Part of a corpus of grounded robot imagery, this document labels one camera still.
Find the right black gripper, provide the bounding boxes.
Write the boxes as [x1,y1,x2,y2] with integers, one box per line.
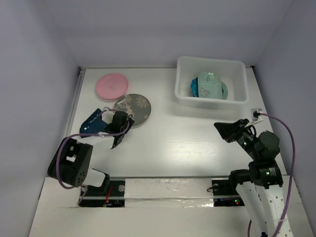
[213,118,260,159]

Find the dark blue leaf plate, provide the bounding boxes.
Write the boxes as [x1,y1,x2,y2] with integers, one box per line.
[79,109,108,134]

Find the grey reindeer plate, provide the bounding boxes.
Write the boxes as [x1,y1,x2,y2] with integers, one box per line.
[113,94,152,126]

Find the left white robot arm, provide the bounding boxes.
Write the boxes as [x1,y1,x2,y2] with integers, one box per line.
[47,109,134,195]

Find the translucent plastic bin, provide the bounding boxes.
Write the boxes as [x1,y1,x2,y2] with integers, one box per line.
[174,56,249,110]

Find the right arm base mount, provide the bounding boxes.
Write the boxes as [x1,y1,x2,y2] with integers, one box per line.
[207,169,250,207]

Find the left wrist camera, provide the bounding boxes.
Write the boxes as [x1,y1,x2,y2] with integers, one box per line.
[100,107,115,124]

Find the green flower round plate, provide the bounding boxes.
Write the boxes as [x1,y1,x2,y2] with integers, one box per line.
[221,81,229,100]

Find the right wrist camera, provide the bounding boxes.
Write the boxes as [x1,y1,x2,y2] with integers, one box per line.
[246,108,263,127]

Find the blue polka dot plate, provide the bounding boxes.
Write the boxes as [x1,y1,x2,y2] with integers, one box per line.
[190,78,199,97]

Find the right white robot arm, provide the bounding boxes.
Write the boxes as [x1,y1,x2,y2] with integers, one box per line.
[210,119,293,237]

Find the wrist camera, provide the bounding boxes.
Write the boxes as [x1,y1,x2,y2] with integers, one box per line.
[246,108,263,127]
[100,107,115,124]

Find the pink round plate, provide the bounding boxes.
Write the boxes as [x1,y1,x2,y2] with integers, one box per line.
[95,73,129,100]

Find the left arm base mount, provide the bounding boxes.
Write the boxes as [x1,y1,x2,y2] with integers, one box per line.
[79,180,125,208]

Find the green rectangular glass plate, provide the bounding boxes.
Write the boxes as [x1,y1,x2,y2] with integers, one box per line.
[197,72,222,99]

